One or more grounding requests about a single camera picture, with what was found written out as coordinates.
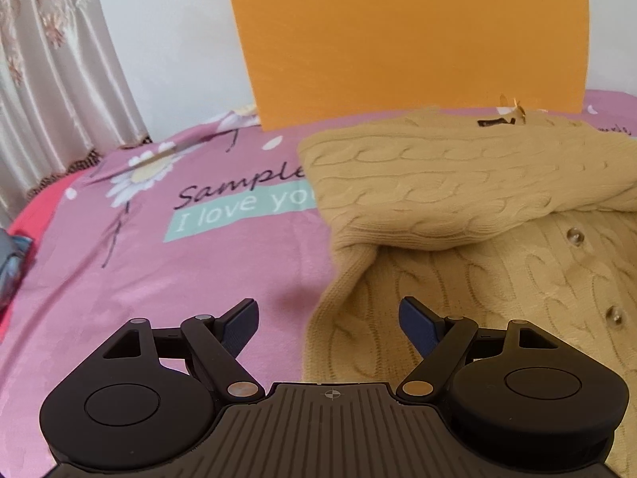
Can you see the grey blue cloth bundle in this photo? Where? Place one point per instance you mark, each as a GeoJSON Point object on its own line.
{"type": "Point", "coordinates": [14, 252]}

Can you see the orange felt board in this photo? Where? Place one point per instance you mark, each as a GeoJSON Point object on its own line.
{"type": "Point", "coordinates": [312, 60]}

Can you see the pink floral bed sheet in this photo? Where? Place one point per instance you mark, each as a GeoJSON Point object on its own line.
{"type": "Point", "coordinates": [214, 215]}

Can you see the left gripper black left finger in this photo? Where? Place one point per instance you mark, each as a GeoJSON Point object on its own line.
{"type": "Point", "coordinates": [214, 345]}

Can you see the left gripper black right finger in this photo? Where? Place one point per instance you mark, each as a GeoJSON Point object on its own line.
{"type": "Point", "coordinates": [442, 343]}

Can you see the tan cable-knit cardigan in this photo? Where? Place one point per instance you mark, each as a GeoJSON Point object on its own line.
{"type": "Point", "coordinates": [529, 230]}

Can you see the gold safety pin tag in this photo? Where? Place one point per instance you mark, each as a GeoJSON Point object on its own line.
{"type": "Point", "coordinates": [512, 110]}

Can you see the beige satin curtain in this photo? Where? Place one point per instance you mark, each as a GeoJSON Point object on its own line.
{"type": "Point", "coordinates": [65, 102]}

